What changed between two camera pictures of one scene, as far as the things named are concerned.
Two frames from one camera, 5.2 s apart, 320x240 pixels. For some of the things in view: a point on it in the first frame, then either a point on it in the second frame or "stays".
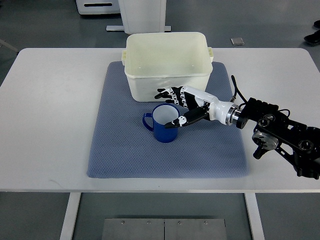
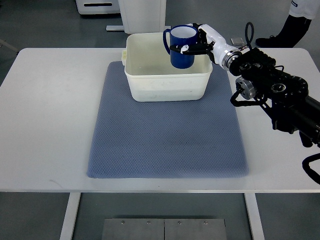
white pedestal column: (142, 16) stays
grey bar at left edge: (5, 43) stays
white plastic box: (156, 60) stays
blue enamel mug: (162, 114) → (180, 35)
